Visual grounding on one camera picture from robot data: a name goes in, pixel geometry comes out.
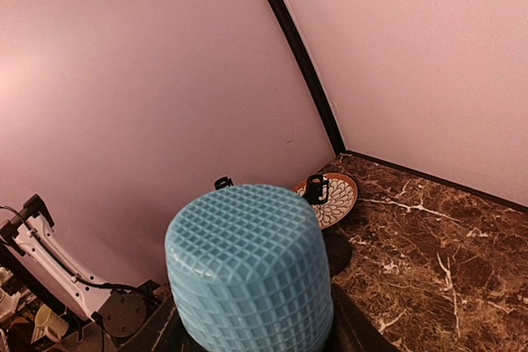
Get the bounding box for cream mug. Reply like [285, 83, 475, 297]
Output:
[31, 304, 69, 344]

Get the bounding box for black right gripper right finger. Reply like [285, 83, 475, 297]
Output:
[329, 284, 398, 352]

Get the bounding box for flower pattern ceramic plate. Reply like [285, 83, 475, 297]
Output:
[294, 172, 358, 230]

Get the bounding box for left black frame post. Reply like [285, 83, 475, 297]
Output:
[267, 0, 347, 155]

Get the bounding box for black stand of mint microphone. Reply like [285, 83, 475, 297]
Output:
[323, 233, 352, 277]

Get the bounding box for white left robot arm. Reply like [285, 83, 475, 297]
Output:
[1, 195, 161, 340]

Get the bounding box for blue microphone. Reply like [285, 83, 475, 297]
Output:
[164, 185, 333, 351]

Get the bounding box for black stand of orange microphone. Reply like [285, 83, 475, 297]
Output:
[214, 176, 233, 190]

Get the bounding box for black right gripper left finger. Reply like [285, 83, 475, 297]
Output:
[123, 297, 186, 352]

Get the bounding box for black stand of purple microphone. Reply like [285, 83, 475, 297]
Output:
[302, 174, 329, 205]

